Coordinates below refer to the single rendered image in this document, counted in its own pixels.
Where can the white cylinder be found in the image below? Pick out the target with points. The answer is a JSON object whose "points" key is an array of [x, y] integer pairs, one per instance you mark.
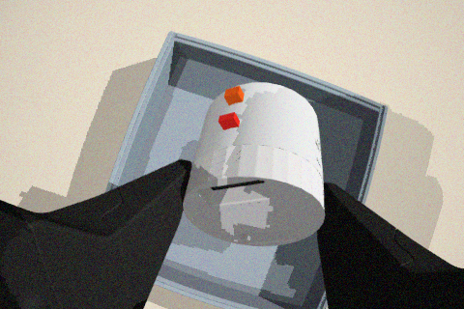
{"points": [[257, 176]]}

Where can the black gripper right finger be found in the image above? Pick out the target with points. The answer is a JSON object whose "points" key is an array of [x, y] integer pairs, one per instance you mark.
{"points": [[368, 264]]}

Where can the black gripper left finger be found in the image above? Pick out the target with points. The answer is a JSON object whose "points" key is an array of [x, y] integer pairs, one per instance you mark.
{"points": [[101, 253]]}

